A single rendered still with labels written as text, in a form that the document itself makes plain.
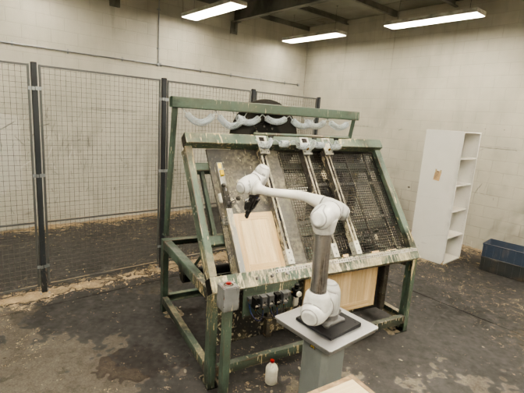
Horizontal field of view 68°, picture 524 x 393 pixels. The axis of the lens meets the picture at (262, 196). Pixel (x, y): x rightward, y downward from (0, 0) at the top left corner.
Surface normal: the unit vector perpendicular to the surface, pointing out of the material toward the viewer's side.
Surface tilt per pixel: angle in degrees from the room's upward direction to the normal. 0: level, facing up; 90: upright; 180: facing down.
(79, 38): 90
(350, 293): 90
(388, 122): 90
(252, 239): 54
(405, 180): 90
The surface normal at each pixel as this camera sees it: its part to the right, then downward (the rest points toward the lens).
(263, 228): 0.43, -0.41
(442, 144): -0.77, 0.07
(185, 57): 0.64, 0.19
